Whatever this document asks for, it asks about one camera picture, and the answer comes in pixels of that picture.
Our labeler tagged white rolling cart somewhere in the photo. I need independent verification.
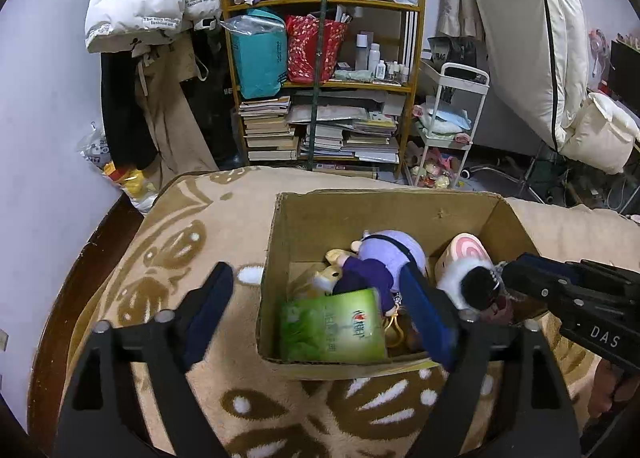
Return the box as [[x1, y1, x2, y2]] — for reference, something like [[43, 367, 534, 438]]
[[407, 62, 491, 191]]

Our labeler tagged black hanging garment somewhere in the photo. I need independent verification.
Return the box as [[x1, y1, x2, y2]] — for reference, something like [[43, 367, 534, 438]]
[[100, 40, 158, 171]]

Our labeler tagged teal paper bag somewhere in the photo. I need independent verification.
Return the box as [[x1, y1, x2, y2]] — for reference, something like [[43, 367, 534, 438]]
[[230, 8, 290, 100]]

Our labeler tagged pink desk fan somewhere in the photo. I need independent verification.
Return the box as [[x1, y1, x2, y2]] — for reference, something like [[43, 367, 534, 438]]
[[587, 28, 613, 89]]

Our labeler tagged pink swirl plush toy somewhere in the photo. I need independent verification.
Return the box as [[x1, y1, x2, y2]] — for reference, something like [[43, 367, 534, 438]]
[[434, 233, 492, 284]]

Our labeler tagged purple plush doll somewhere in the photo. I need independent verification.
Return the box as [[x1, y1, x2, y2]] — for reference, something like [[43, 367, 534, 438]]
[[332, 229, 428, 316]]

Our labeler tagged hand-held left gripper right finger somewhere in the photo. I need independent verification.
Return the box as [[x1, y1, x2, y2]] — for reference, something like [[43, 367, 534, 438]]
[[400, 262, 583, 458]]

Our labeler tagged beige printed blanket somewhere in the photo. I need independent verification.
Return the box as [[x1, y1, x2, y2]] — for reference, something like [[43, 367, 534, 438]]
[[65, 165, 640, 458]]

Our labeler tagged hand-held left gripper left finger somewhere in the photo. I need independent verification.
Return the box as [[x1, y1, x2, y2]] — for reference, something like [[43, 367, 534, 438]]
[[52, 262, 236, 458]]

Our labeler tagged yellow wooden shelf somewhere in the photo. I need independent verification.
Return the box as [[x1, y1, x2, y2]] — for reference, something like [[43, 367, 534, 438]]
[[220, 0, 428, 179]]

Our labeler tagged white folded mattress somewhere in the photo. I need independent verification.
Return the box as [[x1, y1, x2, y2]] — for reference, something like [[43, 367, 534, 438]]
[[462, 0, 593, 151]]

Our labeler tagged black tote bag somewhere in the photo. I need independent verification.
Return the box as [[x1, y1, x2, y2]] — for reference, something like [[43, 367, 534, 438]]
[[427, 35, 478, 74]]

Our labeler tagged stack of books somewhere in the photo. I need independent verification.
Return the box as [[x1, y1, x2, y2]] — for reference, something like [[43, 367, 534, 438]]
[[239, 90, 407, 179]]

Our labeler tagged clear plastic bag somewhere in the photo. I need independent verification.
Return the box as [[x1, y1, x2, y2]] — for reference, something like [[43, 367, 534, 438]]
[[220, 13, 288, 36]]

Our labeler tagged red patterned bag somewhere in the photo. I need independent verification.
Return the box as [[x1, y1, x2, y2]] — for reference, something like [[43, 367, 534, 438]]
[[285, 14, 349, 85]]

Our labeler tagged printed cardboard box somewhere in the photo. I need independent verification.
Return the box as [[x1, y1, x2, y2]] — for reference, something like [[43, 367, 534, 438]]
[[257, 189, 548, 381]]

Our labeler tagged green tissue packet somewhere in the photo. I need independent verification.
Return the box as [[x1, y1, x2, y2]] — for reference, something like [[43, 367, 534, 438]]
[[279, 288, 388, 365]]

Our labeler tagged dark wooden bed frame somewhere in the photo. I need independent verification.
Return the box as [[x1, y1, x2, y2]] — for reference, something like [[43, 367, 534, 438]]
[[25, 173, 168, 439]]

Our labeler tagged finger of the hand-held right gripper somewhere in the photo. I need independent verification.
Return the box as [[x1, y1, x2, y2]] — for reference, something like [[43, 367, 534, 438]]
[[501, 263, 571, 311], [517, 252, 601, 285]]

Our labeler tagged black hanging bag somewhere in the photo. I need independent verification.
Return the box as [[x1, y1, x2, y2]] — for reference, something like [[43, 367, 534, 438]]
[[192, 20, 246, 171]]

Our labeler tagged green pole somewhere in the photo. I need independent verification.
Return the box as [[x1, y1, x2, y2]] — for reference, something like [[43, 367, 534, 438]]
[[307, 0, 335, 171]]

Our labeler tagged beige coat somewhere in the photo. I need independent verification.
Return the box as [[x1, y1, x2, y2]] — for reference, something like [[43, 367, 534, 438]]
[[132, 33, 221, 189]]

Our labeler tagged plastic bag of small toys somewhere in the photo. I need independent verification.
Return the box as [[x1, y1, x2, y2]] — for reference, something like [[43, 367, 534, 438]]
[[77, 125, 113, 169]]

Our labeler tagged person's right hand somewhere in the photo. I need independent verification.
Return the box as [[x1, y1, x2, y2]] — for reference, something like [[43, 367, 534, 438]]
[[587, 363, 627, 416]]

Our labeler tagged cream pillow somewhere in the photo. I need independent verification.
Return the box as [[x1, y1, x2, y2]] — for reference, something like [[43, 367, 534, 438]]
[[559, 92, 640, 176]]

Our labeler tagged white and black plush toy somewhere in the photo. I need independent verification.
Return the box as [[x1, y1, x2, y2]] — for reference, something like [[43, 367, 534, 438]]
[[436, 258, 518, 326]]

